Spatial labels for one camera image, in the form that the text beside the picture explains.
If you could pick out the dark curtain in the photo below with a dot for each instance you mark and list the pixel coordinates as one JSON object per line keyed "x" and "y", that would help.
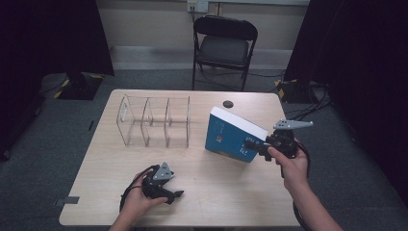
{"x": 48, "y": 48}
{"x": 362, "y": 80}

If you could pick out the clear acrylic book rack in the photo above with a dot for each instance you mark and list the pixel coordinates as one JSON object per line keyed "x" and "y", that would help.
{"x": 154, "y": 122}

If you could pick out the blue book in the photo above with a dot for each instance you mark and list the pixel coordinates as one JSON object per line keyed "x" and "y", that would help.
{"x": 229, "y": 138}

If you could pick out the black folding chair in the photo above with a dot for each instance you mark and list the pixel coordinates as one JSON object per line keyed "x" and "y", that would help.
{"x": 224, "y": 48}

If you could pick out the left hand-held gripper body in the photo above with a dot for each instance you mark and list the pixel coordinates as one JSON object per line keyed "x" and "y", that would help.
{"x": 157, "y": 183}

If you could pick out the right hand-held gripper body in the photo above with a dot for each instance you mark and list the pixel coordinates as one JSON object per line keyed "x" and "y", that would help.
{"x": 284, "y": 141}

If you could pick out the person's left hand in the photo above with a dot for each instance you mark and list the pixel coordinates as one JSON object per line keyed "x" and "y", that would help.
{"x": 136, "y": 199}

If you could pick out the person's right hand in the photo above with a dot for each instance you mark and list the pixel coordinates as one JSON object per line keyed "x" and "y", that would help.
{"x": 293, "y": 170}

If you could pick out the black stand base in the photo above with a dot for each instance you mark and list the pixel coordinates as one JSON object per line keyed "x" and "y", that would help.
{"x": 80, "y": 88}
{"x": 295, "y": 91}

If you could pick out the grey floor tape strip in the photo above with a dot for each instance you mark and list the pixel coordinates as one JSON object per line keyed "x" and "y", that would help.
{"x": 68, "y": 200}

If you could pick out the white wall outlet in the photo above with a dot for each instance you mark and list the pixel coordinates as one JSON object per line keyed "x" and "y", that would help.
{"x": 198, "y": 5}

